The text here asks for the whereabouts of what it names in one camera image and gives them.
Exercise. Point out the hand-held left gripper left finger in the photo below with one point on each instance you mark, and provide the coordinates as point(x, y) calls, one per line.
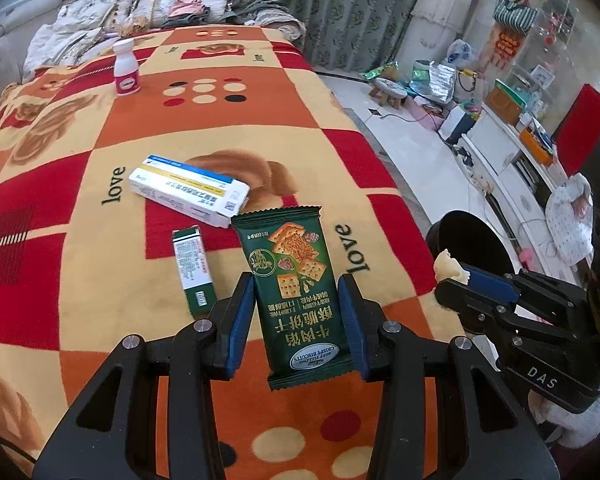
point(240, 330)

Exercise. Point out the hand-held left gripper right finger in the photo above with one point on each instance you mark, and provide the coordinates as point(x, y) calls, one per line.
point(352, 330)

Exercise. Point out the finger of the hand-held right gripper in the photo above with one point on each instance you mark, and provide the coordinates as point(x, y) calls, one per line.
point(490, 282)
point(470, 300)

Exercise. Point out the small white scrap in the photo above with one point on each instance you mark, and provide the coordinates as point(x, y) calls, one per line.
point(450, 266)

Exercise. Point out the black trash bin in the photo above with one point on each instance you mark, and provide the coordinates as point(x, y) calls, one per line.
point(465, 235)

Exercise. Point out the green biscuit packet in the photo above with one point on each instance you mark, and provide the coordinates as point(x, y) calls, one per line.
point(295, 270)

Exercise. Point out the person's right forearm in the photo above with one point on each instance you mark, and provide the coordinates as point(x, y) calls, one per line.
point(570, 422)

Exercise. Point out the small green white box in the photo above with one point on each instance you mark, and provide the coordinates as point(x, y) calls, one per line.
point(192, 265)

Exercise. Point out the white dotted cloth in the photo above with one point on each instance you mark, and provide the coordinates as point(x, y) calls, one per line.
point(570, 225)

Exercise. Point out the white low cabinet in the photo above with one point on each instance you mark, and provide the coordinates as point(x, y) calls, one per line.
point(505, 160)

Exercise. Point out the white blue medicine box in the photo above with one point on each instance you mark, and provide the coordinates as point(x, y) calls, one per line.
point(180, 187)

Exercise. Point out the orange cardboard box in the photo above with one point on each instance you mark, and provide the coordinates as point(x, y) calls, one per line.
point(502, 104)

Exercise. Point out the red cloth cover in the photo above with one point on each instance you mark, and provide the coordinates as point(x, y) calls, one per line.
point(582, 125)

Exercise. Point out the silver insulated bag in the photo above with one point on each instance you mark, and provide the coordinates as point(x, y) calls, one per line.
point(441, 82)

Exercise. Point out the small wooden stool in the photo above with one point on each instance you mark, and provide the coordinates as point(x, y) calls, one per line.
point(387, 90)

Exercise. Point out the white plastic bag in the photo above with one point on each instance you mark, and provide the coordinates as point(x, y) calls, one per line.
point(461, 52)

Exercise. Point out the red hanging decoration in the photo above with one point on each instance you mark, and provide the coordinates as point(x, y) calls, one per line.
point(507, 47)

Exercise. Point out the green snack bag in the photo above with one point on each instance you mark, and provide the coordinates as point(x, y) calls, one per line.
point(382, 71)

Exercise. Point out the red orange checked blanket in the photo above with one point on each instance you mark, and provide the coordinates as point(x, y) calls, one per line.
point(105, 125)

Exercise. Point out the green striped bag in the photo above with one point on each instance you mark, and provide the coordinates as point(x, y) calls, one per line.
point(516, 16)

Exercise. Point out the white lace column cover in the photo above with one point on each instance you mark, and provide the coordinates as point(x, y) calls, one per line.
point(445, 5)

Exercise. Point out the white bottle pink label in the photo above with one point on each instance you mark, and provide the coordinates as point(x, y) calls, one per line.
point(126, 70)

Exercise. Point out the beige throw cloth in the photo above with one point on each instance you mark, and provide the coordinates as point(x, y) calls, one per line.
point(270, 22)

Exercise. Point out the dark garment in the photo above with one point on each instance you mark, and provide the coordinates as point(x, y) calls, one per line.
point(185, 21)

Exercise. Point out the pink garment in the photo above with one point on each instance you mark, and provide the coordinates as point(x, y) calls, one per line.
point(185, 6)

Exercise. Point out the white folded quilt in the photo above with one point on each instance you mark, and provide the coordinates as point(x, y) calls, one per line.
point(60, 50)

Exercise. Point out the green patterned curtain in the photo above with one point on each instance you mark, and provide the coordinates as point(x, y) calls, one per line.
point(305, 0)

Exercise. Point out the grey tufted sofa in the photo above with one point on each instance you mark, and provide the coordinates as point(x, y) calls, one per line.
point(10, 25)

